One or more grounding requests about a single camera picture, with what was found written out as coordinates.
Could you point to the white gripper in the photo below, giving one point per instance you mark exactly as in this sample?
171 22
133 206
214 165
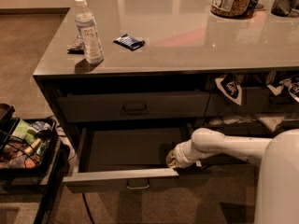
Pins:
179 156

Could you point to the grey drawer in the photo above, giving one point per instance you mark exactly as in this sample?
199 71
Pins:
130 106
128 159
254 100
253 129

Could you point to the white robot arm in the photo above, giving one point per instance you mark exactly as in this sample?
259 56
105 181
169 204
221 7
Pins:
277 200

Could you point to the grey drawer cabinet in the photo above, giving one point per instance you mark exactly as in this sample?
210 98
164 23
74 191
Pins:
186 48

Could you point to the blue snack bar wrapper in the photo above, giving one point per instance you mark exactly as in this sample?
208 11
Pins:
129 42

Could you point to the black tray with snacks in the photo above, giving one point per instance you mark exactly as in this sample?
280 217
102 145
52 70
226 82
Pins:
13 160

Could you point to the silver foil snack packet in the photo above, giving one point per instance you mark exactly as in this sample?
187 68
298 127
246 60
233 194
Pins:
76 47

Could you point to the green snack bag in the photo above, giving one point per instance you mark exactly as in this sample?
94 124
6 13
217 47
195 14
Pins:
31 134

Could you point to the clear plastic water bottle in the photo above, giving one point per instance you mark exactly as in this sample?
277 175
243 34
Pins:
88 32

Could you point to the dark glass container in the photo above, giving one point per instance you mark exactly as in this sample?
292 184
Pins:
283 8

